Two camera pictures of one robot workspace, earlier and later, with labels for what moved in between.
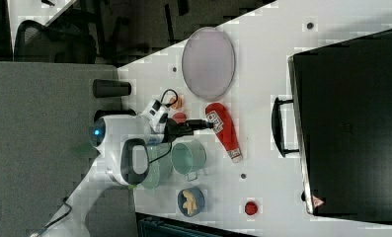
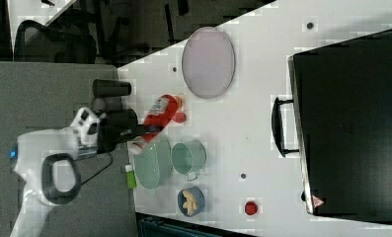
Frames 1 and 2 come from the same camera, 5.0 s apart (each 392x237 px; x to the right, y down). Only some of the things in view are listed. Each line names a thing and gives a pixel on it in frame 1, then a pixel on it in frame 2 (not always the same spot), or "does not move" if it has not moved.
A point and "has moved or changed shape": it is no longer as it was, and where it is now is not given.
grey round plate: [208, 62] does not move
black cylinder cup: [104, 88] does not move
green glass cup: [188, 158] does not move
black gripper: [174, 129] to [116, 125]
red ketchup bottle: [224, 130] has moved or changed shape
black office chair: [37, 42] does not move
